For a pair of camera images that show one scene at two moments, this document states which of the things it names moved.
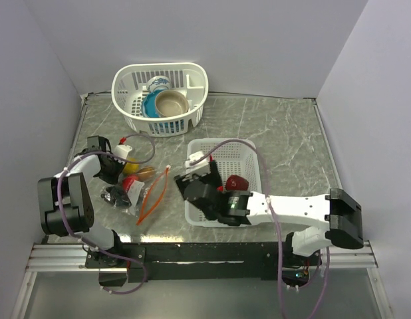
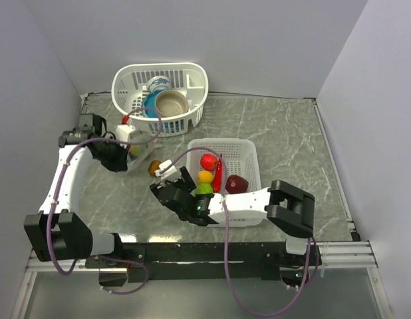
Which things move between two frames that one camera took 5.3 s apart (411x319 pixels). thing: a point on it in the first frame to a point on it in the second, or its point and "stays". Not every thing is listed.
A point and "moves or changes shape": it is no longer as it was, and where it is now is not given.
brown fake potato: (145, 173) to (153, 166)
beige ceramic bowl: (171, 103) stays
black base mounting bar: (206, 261) stays
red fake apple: (237, 183) stays
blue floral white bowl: (159, 82) stays
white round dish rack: (163, 99) stays
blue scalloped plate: (149, 109) stays
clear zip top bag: (139, 193) to (138, 153)
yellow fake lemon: (131, 167) moves or changes shape
